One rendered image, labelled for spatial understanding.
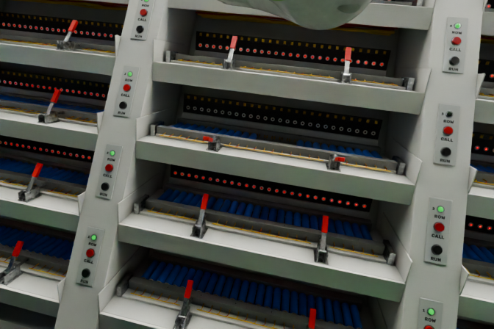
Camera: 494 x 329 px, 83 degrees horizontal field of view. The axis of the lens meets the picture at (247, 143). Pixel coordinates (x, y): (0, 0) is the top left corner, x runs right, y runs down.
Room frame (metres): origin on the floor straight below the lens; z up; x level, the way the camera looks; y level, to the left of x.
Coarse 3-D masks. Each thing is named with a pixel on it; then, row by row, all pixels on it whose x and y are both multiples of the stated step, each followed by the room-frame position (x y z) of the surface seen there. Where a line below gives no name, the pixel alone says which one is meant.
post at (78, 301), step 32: (160, 0) 0.64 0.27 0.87; (128, 32) 0.65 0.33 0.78; (160, 32) 0.65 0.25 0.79; (192, 32) 0.83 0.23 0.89; (128, 64) 0.65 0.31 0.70; (160, 96) 0.72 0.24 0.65; (128, 128) 0.64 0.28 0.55; (96, 160) 0.65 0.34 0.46; (128, 160) 0.64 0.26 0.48; (128, 192) 0.66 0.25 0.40; (96, 224) 0.65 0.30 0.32; (128, 256) 0.72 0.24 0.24; (64, 288) 0.65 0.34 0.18; (96, 288) 0.64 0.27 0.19; (64, 320) 0.65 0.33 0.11; (96, 320) 0.64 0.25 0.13
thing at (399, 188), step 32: (256, 128) 0.77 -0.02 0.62; (288, 128) 0.75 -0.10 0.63; (160, 160) 0.65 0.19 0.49; (192, 160) 0.63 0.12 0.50; (224, 160) 0.62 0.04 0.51; (256, 160) 0.60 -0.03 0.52; (288, 160) 0.62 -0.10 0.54; (416, 160) 0.56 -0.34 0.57; (352, 192) 0.59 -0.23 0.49; (384, 192) 0.57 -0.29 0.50
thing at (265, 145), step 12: (168, 132) 0.68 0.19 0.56; (180, 132) 0.67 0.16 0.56; (192, 132) 0.67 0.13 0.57; (204, 132) 0.67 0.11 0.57; (228, 144) 0.66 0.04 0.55; (240, 144) 0.65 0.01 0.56; (252, 144) 0.65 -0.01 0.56; (264, 144) 0.64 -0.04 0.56; (276, 144) 0.64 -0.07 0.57; (300, 156) 0.62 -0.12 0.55; (312, 156) 0.63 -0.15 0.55; (324, 156) 0.63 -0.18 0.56; (348, 156) 0.62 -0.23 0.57; (360, 156) 0.62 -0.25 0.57; (372, 168) 0.60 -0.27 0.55; (384, 168) 0.61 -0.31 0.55
